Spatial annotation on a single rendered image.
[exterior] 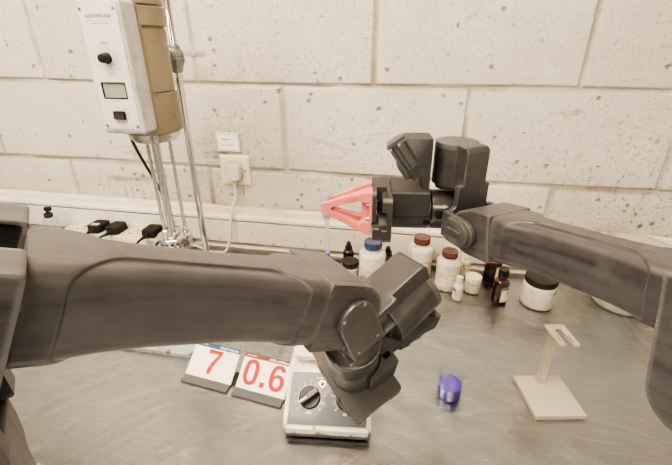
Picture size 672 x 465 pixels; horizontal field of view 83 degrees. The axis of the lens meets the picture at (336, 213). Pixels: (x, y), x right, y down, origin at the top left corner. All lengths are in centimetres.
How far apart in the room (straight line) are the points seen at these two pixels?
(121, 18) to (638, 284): 71
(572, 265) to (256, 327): 30
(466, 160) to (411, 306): 21
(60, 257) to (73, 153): 116
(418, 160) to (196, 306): 36
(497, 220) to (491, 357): 40
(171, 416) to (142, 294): 51
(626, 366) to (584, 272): 51
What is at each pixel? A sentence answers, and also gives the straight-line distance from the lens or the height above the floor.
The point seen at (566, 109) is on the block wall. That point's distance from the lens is 102.
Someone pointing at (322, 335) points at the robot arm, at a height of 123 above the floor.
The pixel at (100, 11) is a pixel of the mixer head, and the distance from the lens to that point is 72.
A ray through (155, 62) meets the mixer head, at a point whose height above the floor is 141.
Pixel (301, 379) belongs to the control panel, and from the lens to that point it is 65.
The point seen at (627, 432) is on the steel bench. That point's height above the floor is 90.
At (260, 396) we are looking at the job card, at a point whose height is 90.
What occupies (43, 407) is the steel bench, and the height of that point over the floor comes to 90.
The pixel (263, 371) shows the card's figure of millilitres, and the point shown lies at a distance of 71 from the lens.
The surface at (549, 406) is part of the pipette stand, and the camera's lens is 76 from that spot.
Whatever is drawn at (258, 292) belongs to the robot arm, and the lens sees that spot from 26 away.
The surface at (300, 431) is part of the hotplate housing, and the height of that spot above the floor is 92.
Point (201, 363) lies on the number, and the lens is 77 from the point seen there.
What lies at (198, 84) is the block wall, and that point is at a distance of 109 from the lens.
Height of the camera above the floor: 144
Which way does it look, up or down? 24 degrees down
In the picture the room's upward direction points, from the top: straight up
